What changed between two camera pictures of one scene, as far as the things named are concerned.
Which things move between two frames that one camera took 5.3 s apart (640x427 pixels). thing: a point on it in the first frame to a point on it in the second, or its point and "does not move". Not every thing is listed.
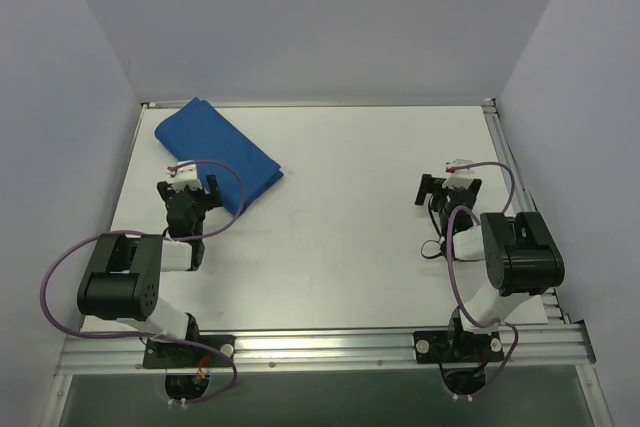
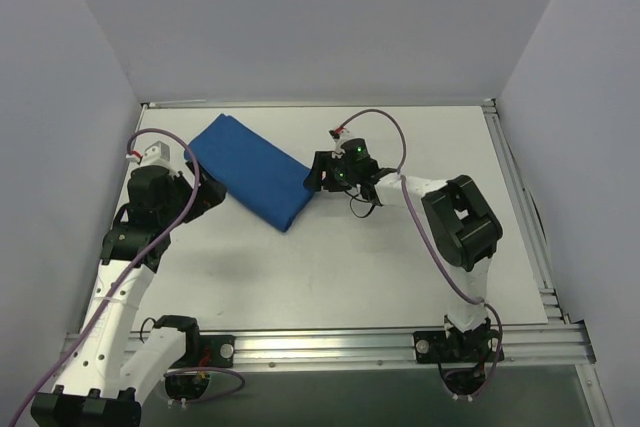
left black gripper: [187, 193] to [198, 189]
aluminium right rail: [553, 307] does not move
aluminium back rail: [350, 102] does not move
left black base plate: [179, 354] does not move
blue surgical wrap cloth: [198, 132] to [260, 175]
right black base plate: [457, 346] does not move
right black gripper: [451, 191] to [324, 173]
